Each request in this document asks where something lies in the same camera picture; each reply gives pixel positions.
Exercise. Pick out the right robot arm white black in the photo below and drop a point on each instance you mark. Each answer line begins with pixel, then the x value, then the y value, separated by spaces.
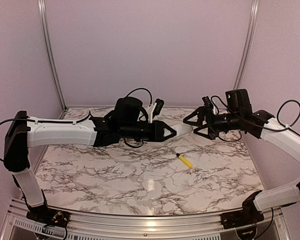
pixel 262 125

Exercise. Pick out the yellow handled screwdriver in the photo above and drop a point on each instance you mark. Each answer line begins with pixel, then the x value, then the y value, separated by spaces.
pixel 184 160

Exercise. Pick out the right aluminium frame post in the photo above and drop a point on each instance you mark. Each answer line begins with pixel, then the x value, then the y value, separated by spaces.
pixel 252 22

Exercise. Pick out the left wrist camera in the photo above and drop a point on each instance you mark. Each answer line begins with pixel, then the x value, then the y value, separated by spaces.
pixel 154 109

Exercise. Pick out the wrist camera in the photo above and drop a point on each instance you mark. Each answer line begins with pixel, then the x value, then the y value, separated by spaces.
pixel 154 109
pixel 210 104

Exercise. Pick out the white remote control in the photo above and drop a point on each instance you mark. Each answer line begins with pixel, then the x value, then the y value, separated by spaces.
pixel 182 129

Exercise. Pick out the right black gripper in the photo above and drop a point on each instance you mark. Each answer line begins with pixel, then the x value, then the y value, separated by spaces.
pixel 203 112

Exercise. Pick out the left aluminium frame post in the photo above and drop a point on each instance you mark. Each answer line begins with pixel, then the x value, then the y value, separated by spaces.
pixel 49 52

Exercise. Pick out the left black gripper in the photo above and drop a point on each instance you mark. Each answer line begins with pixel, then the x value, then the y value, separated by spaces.
pixel 157 135

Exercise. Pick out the aluminium frame post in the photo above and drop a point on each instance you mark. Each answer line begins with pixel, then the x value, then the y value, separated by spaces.
pixel 49 52
pixel 252 22

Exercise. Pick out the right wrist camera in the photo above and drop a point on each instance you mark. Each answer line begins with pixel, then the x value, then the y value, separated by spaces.
pixel 210 104

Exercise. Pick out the front aluminium rail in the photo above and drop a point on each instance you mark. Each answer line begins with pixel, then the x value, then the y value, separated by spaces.
pixel 98 226

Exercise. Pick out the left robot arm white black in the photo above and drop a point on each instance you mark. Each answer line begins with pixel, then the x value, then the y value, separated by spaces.
pixel 128 120

